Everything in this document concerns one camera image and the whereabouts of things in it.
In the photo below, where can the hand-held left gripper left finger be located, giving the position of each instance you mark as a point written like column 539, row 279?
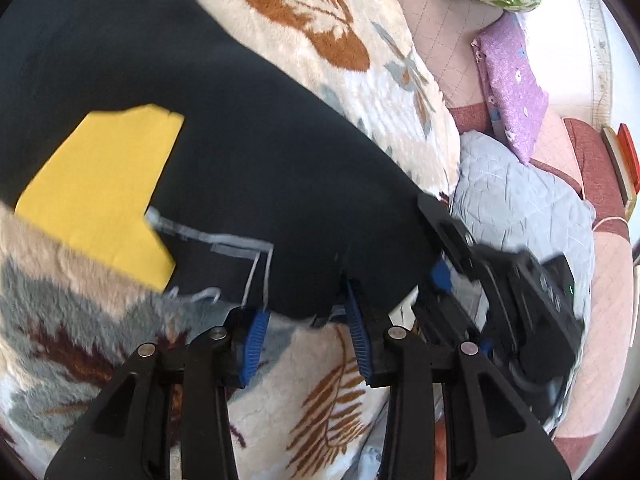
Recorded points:
column 252, row 340

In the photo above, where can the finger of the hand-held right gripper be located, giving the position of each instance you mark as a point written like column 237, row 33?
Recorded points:
column 442, row 272
column 445, row 317

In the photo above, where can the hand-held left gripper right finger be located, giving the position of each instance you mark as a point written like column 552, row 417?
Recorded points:
column 357, row 330

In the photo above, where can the black pants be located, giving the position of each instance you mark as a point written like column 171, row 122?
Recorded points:
column 225, row 135

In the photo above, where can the white plastic tag fastener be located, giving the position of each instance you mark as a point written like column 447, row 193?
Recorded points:
column 235, row 247

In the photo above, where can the grey quilted pillow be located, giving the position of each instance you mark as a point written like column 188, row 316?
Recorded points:
column 510, row 195

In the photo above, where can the tan book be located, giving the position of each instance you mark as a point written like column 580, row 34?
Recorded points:
column 617, row 165

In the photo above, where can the red book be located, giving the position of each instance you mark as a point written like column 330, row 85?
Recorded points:
column 631, row 155

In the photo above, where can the purple floral pillow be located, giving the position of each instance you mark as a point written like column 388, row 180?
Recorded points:
column 510, row 85

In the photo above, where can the yellow paper tag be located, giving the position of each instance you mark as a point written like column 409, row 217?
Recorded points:
column 95, row 185

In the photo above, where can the pink quilted bed sheet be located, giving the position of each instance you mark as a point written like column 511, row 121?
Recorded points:
column 450, row 35

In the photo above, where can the leaf print plush blanket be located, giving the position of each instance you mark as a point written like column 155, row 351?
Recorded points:
column 325, row 60

